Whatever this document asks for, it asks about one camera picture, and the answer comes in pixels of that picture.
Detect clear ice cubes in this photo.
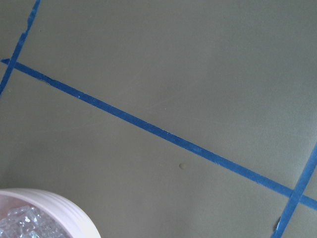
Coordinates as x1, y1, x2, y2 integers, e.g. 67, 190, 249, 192
0, 205, 69, 238

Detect short blue tape strip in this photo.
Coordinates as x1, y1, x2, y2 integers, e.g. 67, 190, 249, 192
0, 0, 41, 95

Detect crossing blue tape strip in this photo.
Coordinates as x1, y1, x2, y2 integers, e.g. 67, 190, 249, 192
271, 144, 317, 238

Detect long blue tape strip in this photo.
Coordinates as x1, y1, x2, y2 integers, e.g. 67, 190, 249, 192
0, 58, 317, 207

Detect pink bowl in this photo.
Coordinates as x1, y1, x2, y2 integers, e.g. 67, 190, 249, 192
0, 188, 101, 238

